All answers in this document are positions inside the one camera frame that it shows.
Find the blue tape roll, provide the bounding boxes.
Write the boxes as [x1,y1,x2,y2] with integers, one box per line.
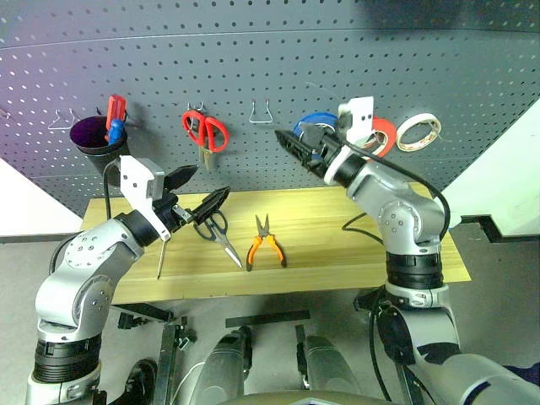
[292,111,343,144]

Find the grey rounded leg cover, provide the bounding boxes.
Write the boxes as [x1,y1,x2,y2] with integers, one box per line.
[176,327,254,405]
[301,335,366,405]

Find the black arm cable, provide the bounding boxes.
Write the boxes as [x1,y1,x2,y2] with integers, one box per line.
[341,141,451,246]
[103,162,123,220]

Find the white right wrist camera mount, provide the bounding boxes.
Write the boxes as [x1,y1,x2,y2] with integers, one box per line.
[337,95,375,148]

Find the black plastic cup holder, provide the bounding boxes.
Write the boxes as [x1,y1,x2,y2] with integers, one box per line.
[69,116,131,186]

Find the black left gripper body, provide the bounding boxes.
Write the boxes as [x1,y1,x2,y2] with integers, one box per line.
[154,192,199,233]

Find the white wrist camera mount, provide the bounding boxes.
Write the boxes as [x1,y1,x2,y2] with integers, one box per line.
[337,95,375,148]
[119,154,172,242]

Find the black rounded robot foot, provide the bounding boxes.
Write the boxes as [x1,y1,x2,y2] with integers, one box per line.
[124,358,159,402]

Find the red handled scissors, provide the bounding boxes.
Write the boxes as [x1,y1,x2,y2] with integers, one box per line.
[181,108,231,172]

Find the blue handled scissors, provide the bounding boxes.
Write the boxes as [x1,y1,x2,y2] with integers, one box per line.
[192,209,245,270]

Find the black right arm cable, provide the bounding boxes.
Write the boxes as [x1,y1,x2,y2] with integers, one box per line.
[341,141,451,246]

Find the orange black pliers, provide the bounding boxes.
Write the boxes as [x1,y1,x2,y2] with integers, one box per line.
[246,213,289,273]

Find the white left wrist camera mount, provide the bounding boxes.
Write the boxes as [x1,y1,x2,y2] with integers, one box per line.
[119,154,172,242]

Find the dark grey pegboard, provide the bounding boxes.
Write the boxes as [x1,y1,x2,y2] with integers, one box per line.
[0,0,540,219]

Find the wide red tape roll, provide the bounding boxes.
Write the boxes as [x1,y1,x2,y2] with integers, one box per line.
[364,116,397,159]

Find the grey robot chest cover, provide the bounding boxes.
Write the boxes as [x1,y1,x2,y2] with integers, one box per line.
[235,387,402,405]

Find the steel wire pliers hook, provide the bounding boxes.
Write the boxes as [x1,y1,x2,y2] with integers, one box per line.
[248,99,274,124]

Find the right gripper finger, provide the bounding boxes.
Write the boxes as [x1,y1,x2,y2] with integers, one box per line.
[301,124,327,147]
[274,129,326,172]

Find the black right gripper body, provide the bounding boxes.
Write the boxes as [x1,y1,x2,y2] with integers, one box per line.
[310,134,346,183]

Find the red utility knife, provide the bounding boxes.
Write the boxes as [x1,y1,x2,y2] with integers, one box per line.
[105,94,127,143]

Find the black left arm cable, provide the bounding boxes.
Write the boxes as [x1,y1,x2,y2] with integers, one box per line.
[103,162,123,220]

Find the white tape roll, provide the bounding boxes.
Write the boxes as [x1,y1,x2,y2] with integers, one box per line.
[395,112,443,153]

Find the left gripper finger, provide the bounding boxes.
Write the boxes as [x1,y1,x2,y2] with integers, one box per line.
[163,165,199,196]
[192,186,232,224]

